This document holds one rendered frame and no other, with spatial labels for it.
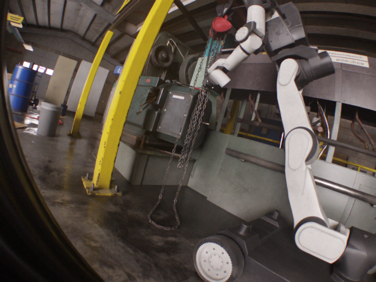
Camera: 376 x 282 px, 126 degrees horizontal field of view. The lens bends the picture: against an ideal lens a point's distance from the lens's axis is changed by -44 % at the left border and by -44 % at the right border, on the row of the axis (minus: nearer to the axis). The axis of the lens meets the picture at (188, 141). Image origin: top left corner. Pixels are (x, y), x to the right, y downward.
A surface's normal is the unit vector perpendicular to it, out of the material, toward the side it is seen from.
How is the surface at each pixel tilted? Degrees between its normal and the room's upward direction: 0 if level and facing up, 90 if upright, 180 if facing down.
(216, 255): 90
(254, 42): 103
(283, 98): 111
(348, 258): 90
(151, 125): 90
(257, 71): 90
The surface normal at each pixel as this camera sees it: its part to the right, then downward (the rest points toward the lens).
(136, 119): -0.41, -0.09
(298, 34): -0.63, 0.21
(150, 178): 0.67, 0.23
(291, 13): -0.69, -0.22
